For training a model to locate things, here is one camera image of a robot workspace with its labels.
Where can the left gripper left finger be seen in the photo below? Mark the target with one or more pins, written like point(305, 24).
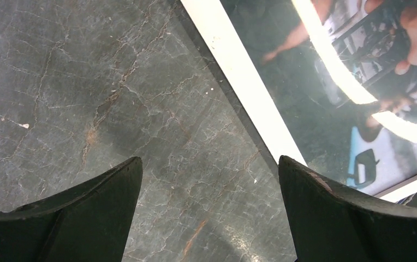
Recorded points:
point(87, 222)

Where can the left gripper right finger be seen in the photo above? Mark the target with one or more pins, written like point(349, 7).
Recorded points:
point(333, 222)

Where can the wooden picture frame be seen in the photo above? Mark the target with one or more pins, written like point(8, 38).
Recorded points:
point(244, 79)

